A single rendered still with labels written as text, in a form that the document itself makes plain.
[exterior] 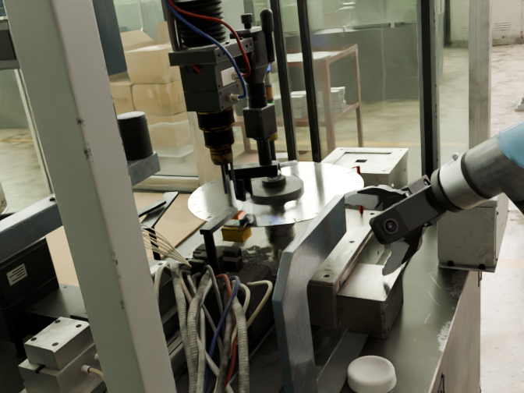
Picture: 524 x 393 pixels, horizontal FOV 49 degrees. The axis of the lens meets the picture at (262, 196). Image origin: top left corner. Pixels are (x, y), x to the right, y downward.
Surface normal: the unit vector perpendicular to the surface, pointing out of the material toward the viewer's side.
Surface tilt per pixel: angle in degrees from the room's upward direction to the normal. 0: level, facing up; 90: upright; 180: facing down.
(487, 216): 90
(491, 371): 0
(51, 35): 90
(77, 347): 90
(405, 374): 0
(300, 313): 90
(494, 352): 0
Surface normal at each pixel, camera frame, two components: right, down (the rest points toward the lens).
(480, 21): -0.44, 0.36
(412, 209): 0.13, -0.13
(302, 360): 0.89, 0.05
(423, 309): -0.12, -0.93
